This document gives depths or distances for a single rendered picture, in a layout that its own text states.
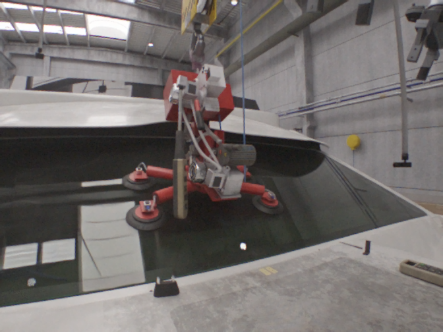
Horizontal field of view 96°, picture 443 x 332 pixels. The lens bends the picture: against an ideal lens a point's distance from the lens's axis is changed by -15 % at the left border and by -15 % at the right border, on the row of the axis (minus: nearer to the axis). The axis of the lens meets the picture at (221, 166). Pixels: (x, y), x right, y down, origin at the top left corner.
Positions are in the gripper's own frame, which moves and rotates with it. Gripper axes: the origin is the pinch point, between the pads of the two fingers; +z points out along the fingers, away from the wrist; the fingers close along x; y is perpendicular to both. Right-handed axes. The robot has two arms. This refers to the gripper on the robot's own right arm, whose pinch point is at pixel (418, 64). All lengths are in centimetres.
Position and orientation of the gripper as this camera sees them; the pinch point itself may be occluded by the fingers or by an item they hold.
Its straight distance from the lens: 86.8
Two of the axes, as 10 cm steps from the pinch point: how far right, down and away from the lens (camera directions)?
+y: 5.2, 4.1, -7.5
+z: -3.4, 9.0, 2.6
